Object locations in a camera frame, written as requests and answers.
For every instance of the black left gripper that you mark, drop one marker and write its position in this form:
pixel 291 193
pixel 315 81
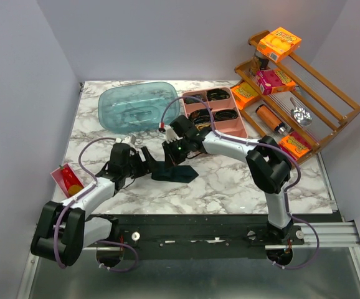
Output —
pixel 144 167

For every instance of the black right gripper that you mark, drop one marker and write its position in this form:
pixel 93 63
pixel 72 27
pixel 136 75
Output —
pixel 169 156

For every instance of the dark green tie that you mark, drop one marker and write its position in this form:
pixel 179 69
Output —
pixel 178 174

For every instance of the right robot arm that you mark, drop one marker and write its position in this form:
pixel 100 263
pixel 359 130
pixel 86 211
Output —
pixel 268 164

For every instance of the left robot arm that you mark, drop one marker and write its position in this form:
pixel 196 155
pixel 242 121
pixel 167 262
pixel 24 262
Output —
pixel 65 228

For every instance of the yellow gold rolled tie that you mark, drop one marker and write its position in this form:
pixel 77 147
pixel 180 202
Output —
pixel 203 126

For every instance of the dark multicolour rolled tie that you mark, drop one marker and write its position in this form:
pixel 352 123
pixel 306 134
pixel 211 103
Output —
pixel 200 116

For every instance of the blue floral rolled tie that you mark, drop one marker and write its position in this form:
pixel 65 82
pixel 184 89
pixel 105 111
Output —
pixel 195 98

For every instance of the pink compartment organizer box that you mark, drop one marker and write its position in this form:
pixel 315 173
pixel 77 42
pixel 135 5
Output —
pixel 234 127

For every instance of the black blue rolled tie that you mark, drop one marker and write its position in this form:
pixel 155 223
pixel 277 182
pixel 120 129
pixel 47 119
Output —
pixel 224 115

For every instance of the orange box middle shelf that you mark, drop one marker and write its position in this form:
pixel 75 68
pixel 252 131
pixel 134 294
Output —
pixel 244 95

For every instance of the orange cylinder bottle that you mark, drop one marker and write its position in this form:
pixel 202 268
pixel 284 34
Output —
pixel 271 120

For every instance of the orange pink box lower shelf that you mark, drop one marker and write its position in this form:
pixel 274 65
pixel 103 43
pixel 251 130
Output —
pixel 295 145

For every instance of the pink snack box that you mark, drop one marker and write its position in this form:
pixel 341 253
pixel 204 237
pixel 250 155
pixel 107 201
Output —
pixel 272 81

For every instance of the dark jar on rack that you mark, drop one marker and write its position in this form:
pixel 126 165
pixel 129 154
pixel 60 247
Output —
pixel 258 62

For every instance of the wooden tiered rack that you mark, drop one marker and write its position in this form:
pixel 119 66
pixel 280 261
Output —
pixel 332 110

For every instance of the silver metal scoop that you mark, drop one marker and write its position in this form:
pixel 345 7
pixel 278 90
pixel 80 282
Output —
pixel 300 115

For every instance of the top orange snack box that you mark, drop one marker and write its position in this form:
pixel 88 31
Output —
pixel 278 44

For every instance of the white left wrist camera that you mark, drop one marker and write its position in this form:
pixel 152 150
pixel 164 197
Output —
pixel 130 139

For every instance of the black mounting base rail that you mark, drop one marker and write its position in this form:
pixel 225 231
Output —
pixel 197 236

